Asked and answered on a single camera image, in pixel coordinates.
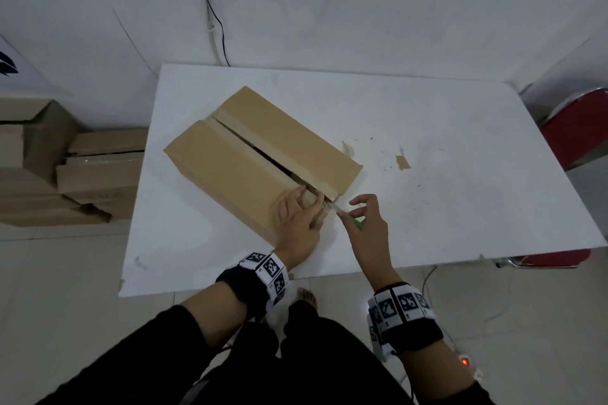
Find person's left forearm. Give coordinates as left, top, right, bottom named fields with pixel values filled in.
left=35, top=282, right=248, bottom=405

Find white connector with red light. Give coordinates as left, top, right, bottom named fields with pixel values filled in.
left=455, top=352, right=483, bottom=380

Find person's left hand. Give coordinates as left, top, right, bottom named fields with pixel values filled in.
left=274, top=185, right=326, bottom=270

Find white wall cable conduit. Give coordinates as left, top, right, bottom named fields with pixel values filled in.
left=189, top=0, right=224, bottom=64

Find red chair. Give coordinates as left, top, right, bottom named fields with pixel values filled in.
left=496, top=86, right=608, bottom=270

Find white recycling symbol sign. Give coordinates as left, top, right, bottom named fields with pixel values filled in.
left=0, top=34, right=72, bottom=97

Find person's right forearm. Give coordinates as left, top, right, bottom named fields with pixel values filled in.
left=401, top=340, right=497, bottom=405

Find person's black trouser legs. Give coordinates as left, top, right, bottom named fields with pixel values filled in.
left=189, top=300, right=414, bottom=405

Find green handled knife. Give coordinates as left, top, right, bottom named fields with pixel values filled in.
left=327, top=200, right=365, bottom=231

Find stack of boxes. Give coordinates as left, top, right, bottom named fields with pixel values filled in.
left=0, top=167, right=113, bottom=228

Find plain brown cardboard box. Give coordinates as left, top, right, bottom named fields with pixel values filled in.
left=163, top=85, right=364, bottom=247

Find white table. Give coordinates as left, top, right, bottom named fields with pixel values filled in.
left=117, top=63, right=608, bottom=299

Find person's right hand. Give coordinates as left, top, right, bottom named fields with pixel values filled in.
left=336, top=194, right=400, bottom=285

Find taped small cardboard box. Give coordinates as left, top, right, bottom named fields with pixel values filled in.
left=56, top=128, right=149, bottom=197

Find thin black wall cable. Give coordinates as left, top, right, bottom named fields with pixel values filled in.
left=204, top=0, right=231, bottom=68

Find black marker wrist band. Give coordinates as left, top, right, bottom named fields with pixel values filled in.
left=365, top=282, right=445, bottom=363
left=216, top=250, right=291, bottom=320

